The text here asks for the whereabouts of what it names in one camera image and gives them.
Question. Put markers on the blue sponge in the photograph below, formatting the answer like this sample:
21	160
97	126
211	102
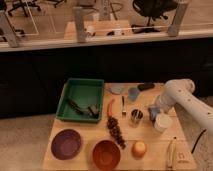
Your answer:
153	112

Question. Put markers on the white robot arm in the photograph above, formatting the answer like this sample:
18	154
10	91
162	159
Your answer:
181	91

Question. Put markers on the dark tool in tray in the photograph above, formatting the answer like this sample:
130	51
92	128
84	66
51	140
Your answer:
91	110

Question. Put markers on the green plastic tray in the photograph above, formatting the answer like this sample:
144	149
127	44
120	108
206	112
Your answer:
84	92

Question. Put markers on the grey flat stone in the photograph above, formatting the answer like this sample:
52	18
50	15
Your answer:
116	89

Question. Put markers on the orange carrot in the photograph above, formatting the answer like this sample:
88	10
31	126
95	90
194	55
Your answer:
109	108

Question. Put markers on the blue-grey cloth piece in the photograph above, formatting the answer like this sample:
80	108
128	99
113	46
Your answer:
133	93

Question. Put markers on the dark grape bunch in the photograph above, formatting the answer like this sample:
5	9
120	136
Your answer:
115	132

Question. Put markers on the metal cup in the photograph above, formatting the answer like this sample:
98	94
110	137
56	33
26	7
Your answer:
136	116

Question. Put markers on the wooden board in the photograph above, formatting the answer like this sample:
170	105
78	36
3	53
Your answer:
156	143

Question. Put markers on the white plastic container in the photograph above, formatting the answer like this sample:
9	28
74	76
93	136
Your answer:
162	122

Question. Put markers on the orange-red bowl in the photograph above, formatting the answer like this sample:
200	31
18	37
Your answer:
106	155

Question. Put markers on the purple bowl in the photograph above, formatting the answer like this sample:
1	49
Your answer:
66	144

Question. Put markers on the yellow apple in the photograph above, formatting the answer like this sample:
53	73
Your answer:
139	149

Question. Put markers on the black office chair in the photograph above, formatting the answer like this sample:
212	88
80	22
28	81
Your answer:
153	10
23	4

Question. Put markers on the black office chair left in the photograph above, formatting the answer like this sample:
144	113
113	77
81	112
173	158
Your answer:
23	4

